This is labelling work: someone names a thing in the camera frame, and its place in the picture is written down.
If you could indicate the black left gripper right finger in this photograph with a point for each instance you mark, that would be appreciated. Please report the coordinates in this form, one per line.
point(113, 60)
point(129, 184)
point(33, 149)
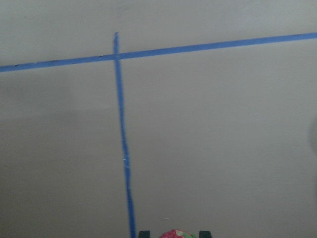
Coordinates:
point(204, 234)

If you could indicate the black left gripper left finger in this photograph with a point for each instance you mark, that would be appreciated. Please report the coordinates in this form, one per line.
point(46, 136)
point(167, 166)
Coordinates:
point(144, 234)

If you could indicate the red toy strawberry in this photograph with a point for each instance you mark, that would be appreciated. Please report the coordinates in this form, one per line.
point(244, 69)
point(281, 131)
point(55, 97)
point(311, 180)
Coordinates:
point(176, 233)

